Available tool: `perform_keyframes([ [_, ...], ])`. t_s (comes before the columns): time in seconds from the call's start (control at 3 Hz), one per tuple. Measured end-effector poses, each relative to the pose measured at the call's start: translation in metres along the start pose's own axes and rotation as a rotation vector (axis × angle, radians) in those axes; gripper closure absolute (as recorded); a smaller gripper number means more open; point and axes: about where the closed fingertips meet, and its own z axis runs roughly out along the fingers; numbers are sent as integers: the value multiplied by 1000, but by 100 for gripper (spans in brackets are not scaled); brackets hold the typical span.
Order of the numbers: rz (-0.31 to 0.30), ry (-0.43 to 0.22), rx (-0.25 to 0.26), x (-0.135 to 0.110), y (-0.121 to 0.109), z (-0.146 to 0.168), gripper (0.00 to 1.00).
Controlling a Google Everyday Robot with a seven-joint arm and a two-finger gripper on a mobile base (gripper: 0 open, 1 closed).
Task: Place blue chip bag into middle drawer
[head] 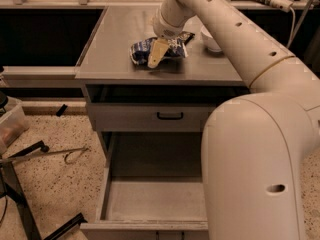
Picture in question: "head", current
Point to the small black block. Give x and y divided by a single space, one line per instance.
61 110

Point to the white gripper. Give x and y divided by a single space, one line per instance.
165 27

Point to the metal rod with hook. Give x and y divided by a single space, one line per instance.
42 154

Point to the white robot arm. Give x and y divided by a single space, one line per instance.
252 145

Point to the blue chip bag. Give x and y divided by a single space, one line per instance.
140 51

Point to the white ceramic bowl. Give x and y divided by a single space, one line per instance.
209 41

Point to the grey metal drawer cabinet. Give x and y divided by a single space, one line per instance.
108 76

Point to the open lower drawer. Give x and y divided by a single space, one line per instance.
152 189

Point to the clear plastic storage bin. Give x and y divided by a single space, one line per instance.
12 123

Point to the closed drawer with black handle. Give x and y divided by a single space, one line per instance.
148 118

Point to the black stand frame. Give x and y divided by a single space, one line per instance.
10 187

